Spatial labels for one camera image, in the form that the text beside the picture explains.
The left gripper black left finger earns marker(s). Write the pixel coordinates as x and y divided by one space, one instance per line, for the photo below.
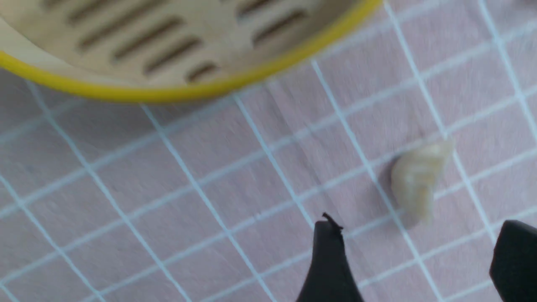
329 278

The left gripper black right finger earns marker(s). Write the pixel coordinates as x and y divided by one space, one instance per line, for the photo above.
513 269

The cream dumpling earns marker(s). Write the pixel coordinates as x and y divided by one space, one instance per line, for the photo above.
415 176

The bamboo steamer tray yellow rim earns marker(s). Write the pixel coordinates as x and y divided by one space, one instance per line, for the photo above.
157 51

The pink checkered tablecloth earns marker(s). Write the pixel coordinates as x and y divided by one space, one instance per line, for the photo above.
216 202

